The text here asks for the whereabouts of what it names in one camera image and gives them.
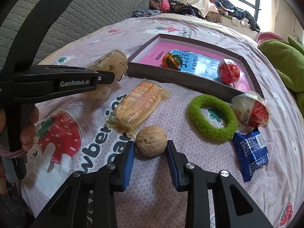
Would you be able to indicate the dark cardboard tray box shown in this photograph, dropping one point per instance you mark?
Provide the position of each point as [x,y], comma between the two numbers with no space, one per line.
[201,84]

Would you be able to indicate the pink strawberry bedsheet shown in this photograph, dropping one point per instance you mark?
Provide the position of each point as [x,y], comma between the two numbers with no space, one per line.
[72,134]

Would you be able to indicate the pink pillow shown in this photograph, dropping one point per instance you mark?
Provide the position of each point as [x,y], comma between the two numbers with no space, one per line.
[263,36]

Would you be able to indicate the red white wrapped ball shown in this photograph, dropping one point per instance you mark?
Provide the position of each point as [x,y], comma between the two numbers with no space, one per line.
[251,109]

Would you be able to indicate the pink book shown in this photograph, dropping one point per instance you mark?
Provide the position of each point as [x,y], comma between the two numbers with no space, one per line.
[153,56]

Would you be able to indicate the grey quilted headboard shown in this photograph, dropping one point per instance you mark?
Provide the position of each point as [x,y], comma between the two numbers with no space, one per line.
[81,18]

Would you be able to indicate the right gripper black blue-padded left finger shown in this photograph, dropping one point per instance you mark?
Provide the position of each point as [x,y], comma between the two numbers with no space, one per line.
[69,205]

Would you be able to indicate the wrapped layered bread snack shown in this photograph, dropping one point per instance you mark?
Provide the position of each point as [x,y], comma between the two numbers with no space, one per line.
[137,106]

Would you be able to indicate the person's left hand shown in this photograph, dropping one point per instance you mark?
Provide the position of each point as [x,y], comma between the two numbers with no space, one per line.
[28,133]

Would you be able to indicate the red wrapped ball in tray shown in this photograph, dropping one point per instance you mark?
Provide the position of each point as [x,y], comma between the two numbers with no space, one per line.
[228,71]

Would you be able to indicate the pile of clothes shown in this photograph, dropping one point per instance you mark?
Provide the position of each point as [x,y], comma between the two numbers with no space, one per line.
[182,7]

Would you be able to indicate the blue snack packet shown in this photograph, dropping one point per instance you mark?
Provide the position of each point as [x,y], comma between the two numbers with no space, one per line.
[251,151]

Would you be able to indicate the orange tangerine with leaf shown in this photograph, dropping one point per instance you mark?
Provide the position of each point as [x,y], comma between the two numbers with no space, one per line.
[171,61]

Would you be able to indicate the green blanket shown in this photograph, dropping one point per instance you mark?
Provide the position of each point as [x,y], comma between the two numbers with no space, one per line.
[286,56]

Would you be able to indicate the brown walnut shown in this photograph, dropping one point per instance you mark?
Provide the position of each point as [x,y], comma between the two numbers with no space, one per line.
[151,141]

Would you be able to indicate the beige plush toy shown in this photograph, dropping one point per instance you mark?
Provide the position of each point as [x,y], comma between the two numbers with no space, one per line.
[114,61]

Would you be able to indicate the clothes on windowsill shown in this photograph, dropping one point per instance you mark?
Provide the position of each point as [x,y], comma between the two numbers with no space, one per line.
[236,13]

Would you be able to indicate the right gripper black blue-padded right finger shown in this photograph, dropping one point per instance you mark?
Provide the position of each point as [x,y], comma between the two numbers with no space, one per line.
[233,206]

